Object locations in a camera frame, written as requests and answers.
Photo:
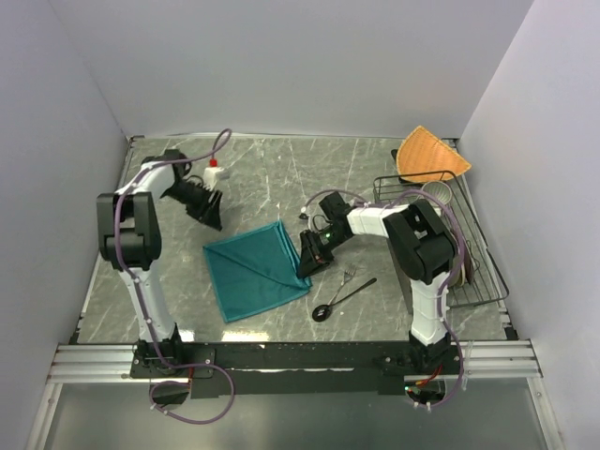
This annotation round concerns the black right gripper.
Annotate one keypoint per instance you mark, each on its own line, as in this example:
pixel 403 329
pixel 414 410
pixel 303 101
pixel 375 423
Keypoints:
pixel 314 258

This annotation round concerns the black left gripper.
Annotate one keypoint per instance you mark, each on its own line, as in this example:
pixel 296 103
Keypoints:
pixel 208 213

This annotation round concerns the teal satin napkin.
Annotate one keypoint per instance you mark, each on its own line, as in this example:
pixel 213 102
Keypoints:
pixel 255 271

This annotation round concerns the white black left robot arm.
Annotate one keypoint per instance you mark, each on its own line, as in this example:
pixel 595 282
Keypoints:
pixel 129 239

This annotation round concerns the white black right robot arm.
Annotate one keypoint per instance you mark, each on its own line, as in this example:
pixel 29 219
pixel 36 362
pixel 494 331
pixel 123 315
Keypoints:
pixel 423 247

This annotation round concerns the silver fork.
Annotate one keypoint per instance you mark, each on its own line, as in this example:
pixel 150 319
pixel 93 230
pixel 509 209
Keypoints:
pixel 347 275

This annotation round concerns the black spoon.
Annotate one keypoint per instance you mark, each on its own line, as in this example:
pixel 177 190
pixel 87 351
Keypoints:
pixel 323 312

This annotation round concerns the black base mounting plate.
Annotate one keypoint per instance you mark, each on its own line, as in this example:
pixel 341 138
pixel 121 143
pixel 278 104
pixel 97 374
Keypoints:
pixel 261 368

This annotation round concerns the orange woven fan basket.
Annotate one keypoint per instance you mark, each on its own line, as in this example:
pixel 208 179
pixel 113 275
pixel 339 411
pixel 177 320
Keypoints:
pixel 423 157

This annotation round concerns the dark brown plate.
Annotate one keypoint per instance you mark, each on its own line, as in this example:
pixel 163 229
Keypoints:
pixel 467 267

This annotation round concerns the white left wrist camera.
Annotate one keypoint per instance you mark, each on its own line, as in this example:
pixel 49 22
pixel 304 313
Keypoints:
pixel 214 173

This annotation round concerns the black wire dish rack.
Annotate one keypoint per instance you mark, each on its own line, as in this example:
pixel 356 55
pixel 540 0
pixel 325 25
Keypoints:
pixel 486 285

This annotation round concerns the aluminium rail frame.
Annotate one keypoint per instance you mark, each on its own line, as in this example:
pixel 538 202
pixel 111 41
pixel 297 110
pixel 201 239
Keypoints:
pixel 110 363

